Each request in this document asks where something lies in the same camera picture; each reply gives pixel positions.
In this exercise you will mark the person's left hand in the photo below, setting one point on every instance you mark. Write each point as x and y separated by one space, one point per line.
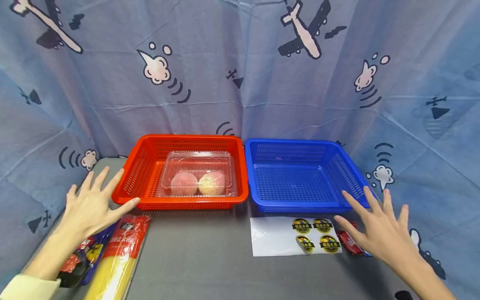
88 212

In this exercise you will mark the person's right hand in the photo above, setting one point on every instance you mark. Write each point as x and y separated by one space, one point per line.
386 237

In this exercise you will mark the person's right little finger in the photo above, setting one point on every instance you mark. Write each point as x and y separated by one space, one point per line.
404 216

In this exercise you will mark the person's right ring finger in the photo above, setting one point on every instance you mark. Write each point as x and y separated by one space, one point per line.
388 204

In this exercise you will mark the person's right thumb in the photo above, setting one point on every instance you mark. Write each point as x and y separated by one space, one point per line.
347 225

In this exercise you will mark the person's left ring finger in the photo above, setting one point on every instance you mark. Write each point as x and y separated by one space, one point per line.
87 183

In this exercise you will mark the person's left thumb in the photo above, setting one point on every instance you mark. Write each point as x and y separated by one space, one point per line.
125 208

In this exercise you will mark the person's left little finger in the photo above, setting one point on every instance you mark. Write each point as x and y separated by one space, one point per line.
72 198

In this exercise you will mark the person's right middle finger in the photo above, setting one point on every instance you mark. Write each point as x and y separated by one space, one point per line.
371 200

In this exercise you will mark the person's left index finger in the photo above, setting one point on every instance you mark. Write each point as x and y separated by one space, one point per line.
115 182

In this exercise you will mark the person's left middle finger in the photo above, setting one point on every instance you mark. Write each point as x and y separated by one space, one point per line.
102 179

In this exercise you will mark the person's right index finger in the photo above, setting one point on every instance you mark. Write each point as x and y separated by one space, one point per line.
354 205

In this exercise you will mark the person's left forearm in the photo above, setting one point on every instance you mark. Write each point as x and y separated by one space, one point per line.
37 271

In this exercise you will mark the person's right forearm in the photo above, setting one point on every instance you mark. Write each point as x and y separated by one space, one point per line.
427 279

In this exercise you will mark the small red snack packet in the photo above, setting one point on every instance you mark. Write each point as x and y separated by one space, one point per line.
349 243

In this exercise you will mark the round black yellow sticker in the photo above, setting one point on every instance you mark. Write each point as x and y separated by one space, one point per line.
323 225
305 243
302 225
330 243

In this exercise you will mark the red plastic basket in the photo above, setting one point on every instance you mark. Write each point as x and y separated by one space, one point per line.
144 166

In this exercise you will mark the yellow noodle packet red label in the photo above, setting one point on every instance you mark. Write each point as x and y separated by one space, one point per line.
120 254

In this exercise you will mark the blue and red packet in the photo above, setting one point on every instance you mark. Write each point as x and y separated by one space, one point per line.
88 256

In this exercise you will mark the blue plastic basket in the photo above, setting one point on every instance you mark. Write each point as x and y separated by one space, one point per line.
292 183

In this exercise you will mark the white sticker sheet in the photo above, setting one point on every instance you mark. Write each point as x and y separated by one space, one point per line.
272 237

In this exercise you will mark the clear plastic clamshell box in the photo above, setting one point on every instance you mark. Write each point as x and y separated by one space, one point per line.
198 164

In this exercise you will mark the yellow pink peach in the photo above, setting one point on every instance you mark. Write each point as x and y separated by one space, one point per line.
212 183

